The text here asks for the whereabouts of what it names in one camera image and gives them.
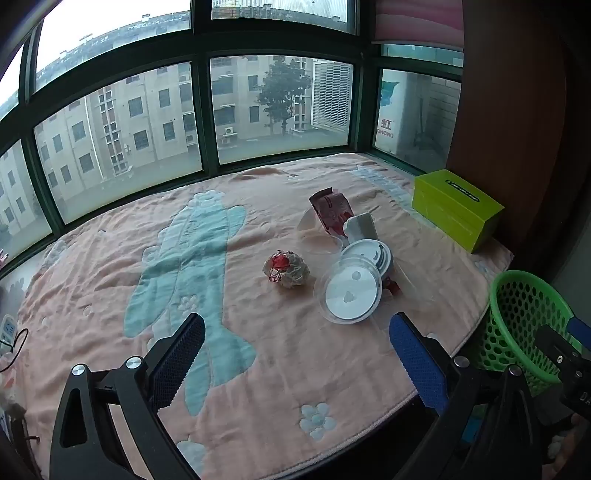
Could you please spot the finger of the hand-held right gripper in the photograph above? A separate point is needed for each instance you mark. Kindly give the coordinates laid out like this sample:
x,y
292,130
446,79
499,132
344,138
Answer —
x,y
561,353
581,330

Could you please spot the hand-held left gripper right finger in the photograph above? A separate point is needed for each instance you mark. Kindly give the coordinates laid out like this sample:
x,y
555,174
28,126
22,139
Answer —
x,y
418,360

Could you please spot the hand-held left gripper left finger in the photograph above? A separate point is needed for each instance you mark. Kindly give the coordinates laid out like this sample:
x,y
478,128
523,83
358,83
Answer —
x,y
180,360

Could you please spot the green mesh basket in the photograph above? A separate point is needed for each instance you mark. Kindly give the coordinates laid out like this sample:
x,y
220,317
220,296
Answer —
x,y
512,314

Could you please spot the red foil snack packet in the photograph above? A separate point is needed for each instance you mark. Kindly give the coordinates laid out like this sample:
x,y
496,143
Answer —
x,y
392,286

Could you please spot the clear round plastic lid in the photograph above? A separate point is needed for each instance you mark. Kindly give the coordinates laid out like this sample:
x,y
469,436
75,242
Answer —
x,y
353,290

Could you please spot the white round plastic container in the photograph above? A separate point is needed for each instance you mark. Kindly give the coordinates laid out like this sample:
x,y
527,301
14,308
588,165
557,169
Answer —
x,y
369,254

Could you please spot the foil wrapper ball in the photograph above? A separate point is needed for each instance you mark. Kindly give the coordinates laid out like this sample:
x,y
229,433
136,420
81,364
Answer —
x,y
286,270

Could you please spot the white paper carton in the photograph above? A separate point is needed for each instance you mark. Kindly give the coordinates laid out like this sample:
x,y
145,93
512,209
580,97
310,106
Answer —
x,y
362,228

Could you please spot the clear plastic cup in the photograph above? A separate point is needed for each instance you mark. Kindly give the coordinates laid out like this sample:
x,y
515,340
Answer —
x,y
314,230

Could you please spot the dark red snack packet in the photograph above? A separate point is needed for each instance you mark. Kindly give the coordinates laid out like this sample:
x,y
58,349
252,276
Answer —
x,y
332,210

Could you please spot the floral cloth bundle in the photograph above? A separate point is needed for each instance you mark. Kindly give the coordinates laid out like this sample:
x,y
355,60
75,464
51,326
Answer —
x,y
556,445

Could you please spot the pink printed blanket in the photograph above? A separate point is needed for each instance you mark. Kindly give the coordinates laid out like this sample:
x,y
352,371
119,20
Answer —
x,y
277,350

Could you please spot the green cardboard box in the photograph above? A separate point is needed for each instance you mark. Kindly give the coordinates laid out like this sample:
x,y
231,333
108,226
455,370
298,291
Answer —
x,y
455,207

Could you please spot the white power strip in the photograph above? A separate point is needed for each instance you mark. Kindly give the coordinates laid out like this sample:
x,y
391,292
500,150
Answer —
x,y
5,330

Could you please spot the brown wooden cabinet side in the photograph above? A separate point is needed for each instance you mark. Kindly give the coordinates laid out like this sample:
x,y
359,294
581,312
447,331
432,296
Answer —
x,y
503,115

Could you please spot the apartment building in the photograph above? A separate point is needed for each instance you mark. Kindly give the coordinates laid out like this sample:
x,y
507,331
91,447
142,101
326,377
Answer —
x,y
138,120

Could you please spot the white printed carton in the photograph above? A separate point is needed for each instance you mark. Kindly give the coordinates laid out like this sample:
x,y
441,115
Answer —
x,y
406,115

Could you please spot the white louvered panel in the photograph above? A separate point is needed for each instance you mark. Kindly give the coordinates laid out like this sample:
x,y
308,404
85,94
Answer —
x,y
332,97

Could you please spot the tree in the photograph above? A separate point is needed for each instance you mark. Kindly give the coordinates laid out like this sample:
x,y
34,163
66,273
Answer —
x,y
281,92

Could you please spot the pink roller blind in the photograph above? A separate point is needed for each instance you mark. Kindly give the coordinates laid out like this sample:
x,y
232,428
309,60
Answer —
x,y
415,18

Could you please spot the green window frame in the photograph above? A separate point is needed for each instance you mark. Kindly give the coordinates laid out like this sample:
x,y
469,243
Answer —
x,y
205,115

